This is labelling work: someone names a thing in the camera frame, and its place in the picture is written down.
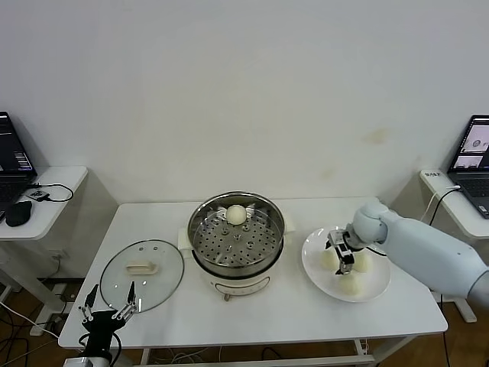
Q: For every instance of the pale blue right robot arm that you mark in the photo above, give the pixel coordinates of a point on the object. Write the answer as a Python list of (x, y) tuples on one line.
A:
[(420, 248)]

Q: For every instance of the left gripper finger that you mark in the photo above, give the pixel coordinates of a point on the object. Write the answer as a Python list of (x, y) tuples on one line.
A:
[(89, 304), (130, 302)]

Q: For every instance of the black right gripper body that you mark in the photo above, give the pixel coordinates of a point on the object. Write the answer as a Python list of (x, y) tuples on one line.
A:
[(344, 241)]

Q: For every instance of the round glass pot lid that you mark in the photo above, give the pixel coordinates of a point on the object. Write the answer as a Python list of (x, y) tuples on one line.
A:
[(153, 283)]

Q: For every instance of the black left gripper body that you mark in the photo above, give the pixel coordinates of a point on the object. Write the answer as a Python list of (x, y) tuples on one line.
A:
[(101, 325)]

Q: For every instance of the grey laptop image windows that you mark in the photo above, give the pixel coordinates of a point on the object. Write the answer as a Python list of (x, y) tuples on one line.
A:
[(471, 183)]

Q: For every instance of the brown floor socket box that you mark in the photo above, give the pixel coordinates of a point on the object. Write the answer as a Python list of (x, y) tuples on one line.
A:
[(68, 297)]

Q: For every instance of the white table frame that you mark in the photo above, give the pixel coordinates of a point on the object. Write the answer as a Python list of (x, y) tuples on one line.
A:
[(267, 361)]

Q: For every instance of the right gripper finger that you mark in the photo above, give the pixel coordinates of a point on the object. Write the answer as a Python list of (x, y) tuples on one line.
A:
[(329, 244), (345, 264)]

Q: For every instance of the cream electric cooker pot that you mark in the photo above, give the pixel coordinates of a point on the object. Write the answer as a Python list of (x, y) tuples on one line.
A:
[(237, 284)]

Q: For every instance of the white wall socket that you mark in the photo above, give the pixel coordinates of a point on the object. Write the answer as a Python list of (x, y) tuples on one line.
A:
[(57, 253)]

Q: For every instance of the stainless steel steamer basket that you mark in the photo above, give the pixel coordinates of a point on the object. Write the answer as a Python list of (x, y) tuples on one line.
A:
[(237, 244)]

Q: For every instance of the black computer mouse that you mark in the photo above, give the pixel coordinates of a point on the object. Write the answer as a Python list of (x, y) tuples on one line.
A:
[(17, 214)]

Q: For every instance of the black laptop dark screen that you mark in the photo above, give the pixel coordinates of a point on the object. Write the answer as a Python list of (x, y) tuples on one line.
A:
[(11, 153)]

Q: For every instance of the small black hub device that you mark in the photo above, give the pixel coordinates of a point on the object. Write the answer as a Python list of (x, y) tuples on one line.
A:
[(37, 195)]

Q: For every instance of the white round plate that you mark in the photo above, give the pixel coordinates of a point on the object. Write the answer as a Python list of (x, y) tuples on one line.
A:
[(317, 275)]

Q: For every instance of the white steamed baozi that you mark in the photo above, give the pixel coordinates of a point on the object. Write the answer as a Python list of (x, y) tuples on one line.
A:
[(235, 215), (349, 286), (363, 264), (328, 263)]

